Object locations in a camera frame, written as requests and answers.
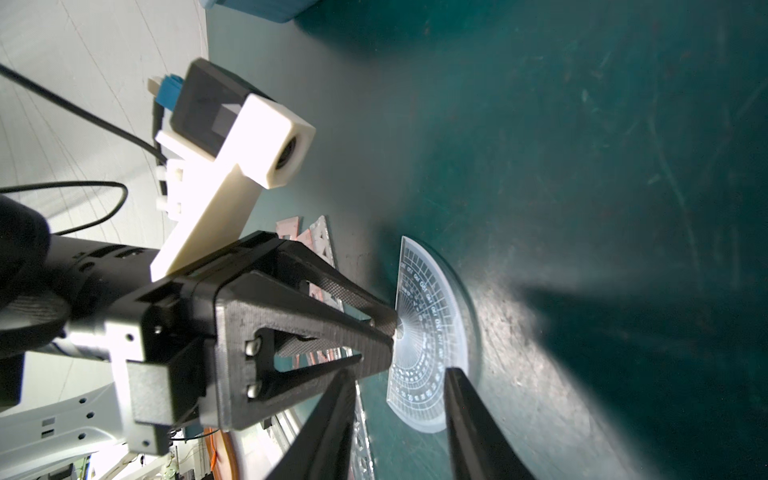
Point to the stencil ruler large dark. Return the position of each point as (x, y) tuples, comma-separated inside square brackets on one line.
[(286, 425)]

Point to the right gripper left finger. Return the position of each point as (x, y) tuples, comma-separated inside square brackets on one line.
[(323, 446)]

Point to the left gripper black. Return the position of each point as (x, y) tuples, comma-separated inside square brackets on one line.
[(246, 332)]

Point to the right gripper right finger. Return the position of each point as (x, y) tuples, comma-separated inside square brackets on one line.
[(478, 448)]

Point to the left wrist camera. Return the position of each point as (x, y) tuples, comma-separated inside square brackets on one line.
[(230, 142)]

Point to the clear protractor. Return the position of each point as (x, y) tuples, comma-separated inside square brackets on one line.
[(436, 330)]

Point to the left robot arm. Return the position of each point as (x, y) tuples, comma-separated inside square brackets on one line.
[(34, 315)]

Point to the green table mat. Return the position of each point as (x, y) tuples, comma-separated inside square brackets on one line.
[(594, 173)]

